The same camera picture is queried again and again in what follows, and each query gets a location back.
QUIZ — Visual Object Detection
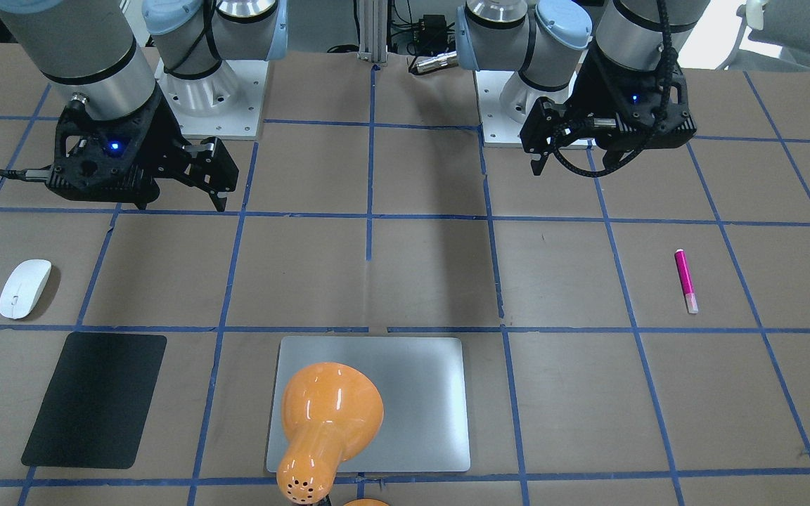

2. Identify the aluminium frame post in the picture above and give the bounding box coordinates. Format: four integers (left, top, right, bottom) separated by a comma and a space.
356, 0, 390, 67

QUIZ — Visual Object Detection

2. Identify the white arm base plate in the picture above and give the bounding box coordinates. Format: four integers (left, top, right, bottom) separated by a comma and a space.
474, 69, 592, 149
155, 60, 270, 140

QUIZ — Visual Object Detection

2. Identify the silver notebook laptop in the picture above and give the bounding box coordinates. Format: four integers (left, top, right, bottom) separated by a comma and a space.
266, 335, 470, 473

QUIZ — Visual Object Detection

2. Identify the black mousepad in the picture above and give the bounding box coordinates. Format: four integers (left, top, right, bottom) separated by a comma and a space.
20, 331, 167, 469

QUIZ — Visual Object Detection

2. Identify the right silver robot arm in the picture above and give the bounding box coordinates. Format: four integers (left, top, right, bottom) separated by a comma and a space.
0, 1, 288, 212

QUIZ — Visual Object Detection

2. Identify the black braided cable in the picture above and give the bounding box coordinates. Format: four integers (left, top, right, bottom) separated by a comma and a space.
549, 0, 683, 177

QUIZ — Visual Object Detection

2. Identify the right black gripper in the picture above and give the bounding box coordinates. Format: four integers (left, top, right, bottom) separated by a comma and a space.
0, 89, 239, 212

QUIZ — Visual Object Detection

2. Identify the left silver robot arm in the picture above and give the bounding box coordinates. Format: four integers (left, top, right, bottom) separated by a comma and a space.
454, 1, 707, 177

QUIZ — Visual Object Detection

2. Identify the white computer mouse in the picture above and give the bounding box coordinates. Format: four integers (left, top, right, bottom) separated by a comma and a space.
0, 259, 52, 320

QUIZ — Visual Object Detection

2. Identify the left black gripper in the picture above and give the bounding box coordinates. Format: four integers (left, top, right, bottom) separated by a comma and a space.
520, 48, 697, 176

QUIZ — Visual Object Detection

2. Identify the black electronics box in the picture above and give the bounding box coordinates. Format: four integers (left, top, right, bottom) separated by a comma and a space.
390, 13, 454, 57

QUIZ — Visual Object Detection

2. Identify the pink pen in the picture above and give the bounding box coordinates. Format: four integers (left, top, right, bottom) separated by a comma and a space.
673, 249, 700, 314

